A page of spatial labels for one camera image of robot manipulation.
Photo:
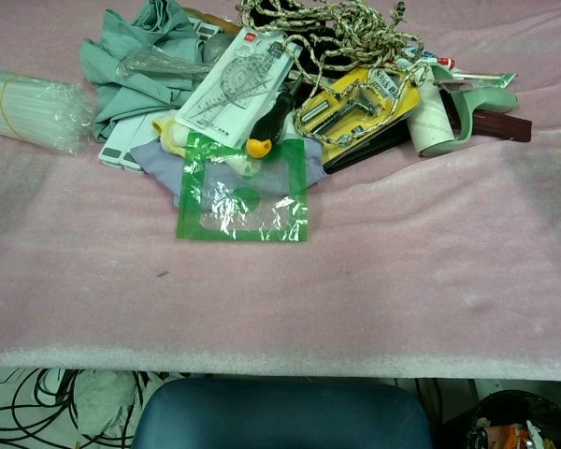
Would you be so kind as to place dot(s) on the green clear zip bag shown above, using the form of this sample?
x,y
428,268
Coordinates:
x,y
243,206

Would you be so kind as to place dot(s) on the pink foam sheet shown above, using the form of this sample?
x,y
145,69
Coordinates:
x,y
280,290

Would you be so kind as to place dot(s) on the black flat folder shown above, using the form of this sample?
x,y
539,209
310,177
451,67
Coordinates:
x,y
369,149

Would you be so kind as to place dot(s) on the lavender cloth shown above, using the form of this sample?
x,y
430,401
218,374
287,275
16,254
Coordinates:
x,y
166,163

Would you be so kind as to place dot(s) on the yellow razor blister pack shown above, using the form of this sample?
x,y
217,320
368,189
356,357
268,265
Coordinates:
x,y
355,110

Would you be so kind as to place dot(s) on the yellow trimmed white cloth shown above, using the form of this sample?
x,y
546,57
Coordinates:
x,y
170,135

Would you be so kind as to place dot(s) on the ruler set package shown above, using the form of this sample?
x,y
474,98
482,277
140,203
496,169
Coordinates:
x,y
236,89

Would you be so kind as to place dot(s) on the black cloth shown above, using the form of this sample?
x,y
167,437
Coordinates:
x,y
308,47

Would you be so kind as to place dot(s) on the white remote control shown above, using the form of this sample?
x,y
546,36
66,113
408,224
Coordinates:
x,y
121,140

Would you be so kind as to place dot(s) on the blue chair backrest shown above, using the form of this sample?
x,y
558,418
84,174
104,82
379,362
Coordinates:
x,y
283,416

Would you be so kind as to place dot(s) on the clear crumpled plastic bag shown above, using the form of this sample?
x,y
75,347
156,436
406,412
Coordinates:
x,y
163,65

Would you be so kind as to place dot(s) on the teal green cloth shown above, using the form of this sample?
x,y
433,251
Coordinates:
x,y
121,89

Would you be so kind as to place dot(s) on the toothpaste tube red cap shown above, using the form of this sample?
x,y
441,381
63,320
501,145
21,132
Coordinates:
x,y
430,56

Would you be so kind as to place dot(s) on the dark red box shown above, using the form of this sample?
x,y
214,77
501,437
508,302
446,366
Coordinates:
x,y
500,125

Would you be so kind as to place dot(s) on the white crumpled plastic bag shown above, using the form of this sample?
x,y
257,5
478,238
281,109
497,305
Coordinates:
x,y
103,397

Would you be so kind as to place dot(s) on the green clear wrapped stick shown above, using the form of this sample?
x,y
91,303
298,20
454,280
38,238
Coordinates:
x,y
484,77

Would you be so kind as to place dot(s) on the pack of white straws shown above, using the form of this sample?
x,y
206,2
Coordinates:
x,y
28,108

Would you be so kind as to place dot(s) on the black trash bin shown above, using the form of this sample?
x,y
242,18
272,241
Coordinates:
x,y
519,421

